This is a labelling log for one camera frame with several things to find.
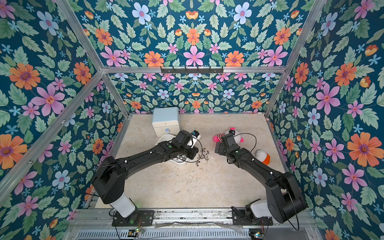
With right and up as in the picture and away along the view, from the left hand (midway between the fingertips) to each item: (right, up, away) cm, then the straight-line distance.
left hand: (200, 149), depth 85 cm
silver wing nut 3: (+2, -6, +11) cm, 13 cm away
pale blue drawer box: (-23, +17, +14) cm, 32 cm away
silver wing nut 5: (-2, -9, +8) cm, 13 cm away
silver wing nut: (+2, -3, +13) cm, 14 cm away
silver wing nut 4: (+4, -7, +9) cm, 12 cm away
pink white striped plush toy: (+11, +6, +12) cm, 18 cm away
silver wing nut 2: (+5, -3, +12) cm, 14 cm away
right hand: (+15, +1, +4) cm, 16 cm away
